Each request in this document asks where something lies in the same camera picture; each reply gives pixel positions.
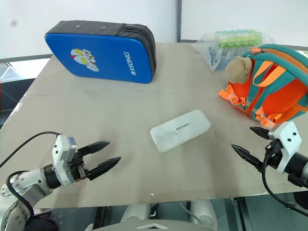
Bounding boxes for grey metal pole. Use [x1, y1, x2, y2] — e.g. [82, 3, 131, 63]
[175, 0, 183, 43]

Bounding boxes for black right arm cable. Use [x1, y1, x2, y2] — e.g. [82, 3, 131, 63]
[261, 141, 308, 214]

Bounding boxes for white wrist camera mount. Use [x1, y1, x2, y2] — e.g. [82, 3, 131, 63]
[268, 121, 303, 175]
[52, 134, 78, 187]

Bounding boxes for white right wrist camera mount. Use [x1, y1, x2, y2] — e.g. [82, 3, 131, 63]
[268, 121, 303, 175]

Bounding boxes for blue Ultraman pencil case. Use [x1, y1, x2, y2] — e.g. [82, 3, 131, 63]
[44, 20, 158, 85]

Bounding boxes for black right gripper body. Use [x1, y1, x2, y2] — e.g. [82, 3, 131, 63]
[259, 140, 284, 172]

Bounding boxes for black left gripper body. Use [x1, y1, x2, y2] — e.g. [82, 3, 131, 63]
[66, 150, 91, 182]

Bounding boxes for clear plastic bag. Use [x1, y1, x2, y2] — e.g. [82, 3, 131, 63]
[191, 29, 277, 74]

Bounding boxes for green-capped tube bundle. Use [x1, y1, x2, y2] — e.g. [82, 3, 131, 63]
[214, 28, 263, 57]

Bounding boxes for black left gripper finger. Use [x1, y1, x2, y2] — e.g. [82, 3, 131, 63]
[88, 156, 122, 181]
[77, 141, 111, 157]

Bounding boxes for white plastic box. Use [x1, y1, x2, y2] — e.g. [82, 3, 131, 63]
[150, 109, 212, 153]

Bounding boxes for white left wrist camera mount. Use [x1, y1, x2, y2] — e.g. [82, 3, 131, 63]
[52, 134, 78, 187]

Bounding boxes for beige plush toy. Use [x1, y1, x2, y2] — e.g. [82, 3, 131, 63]
[224, 55, 253, 85]

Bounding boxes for silver robot torso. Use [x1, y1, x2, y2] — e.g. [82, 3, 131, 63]
[92, 199, 218, 231]

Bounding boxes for grey table leg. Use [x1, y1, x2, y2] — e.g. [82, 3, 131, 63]
[231, 196, 252, 231]

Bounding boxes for orange and teal backpack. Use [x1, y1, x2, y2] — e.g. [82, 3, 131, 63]
[218, 43, 308, 128]

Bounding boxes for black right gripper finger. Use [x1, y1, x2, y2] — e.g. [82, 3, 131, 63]
[249, 126, 271, 141]
[231, 143, 264, 172]

